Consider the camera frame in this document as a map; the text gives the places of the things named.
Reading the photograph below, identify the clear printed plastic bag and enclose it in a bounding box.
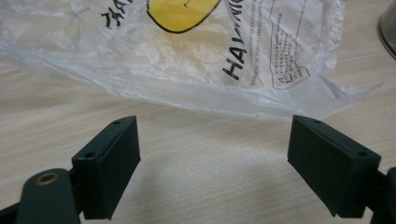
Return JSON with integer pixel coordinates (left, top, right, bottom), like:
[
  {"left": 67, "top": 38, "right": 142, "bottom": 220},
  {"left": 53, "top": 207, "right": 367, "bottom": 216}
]
[{"left": 0, "top": 0, "right": 386, "bottom": 123}]

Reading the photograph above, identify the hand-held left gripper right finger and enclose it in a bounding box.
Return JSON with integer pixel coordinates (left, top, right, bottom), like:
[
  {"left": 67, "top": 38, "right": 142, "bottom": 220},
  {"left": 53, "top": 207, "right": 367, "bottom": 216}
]
[{"left": 287, "top": 114, "right": 382, "bottom": 219}]

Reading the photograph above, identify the shiny metal trash bin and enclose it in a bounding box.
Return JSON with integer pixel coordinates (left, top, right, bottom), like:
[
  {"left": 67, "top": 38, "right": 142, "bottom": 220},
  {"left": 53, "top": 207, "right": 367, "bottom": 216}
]
[{"left": 376, "top": 0, "right": 396, "bottom": 61}]

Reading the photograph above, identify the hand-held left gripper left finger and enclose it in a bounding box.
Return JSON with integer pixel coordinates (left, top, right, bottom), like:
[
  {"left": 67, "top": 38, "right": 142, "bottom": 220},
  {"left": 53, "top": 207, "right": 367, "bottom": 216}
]
[{"left": 70, "top": 115, "right": 142, "bottom": 221}]

